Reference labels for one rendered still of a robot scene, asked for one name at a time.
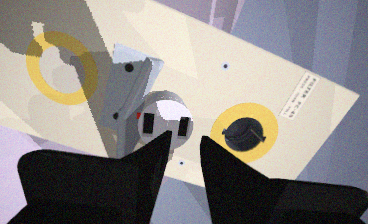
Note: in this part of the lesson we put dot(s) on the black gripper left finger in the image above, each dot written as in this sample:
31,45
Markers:
130,184

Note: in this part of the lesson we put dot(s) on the beige service panel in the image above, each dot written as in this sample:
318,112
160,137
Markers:
56,56

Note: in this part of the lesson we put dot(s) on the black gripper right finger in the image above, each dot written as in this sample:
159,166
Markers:
239,194

